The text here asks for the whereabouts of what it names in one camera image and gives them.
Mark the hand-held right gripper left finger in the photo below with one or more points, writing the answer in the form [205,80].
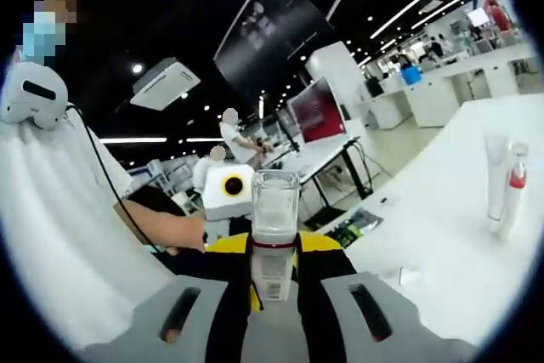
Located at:
[225,295]

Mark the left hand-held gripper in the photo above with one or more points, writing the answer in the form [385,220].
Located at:
[221,205]

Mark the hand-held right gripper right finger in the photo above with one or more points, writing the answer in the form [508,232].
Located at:
[323,295]

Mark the translucent skincare bottle clear cap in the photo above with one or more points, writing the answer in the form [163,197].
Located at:
[274,210]

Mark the silver skincare tube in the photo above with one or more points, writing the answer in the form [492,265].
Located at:
[497,176]

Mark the white skincare bottle red collar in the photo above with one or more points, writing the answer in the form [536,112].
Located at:
[515,201]

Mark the green printed packet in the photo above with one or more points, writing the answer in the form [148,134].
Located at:
[357,227]

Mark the small clear packet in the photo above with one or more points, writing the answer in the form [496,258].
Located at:
[384,200]

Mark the white desk black legs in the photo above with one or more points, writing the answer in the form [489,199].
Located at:
[323,154]

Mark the red-screen monitor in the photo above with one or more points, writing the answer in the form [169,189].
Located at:
[316,112]

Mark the ceiling air conditioner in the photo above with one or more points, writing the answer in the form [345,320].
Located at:
[166,82]

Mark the person's white shirt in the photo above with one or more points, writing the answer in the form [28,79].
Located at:
[51,218]

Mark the white pillar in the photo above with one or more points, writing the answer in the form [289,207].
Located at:
[336,65]

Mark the black hanging sign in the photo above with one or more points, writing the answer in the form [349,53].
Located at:
[272,31]

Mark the white chest device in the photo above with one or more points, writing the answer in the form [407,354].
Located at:
[34,95]

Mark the long white counter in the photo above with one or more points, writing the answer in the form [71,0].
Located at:
[429,99]

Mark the blue bin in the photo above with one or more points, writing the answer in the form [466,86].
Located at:
[412,75]

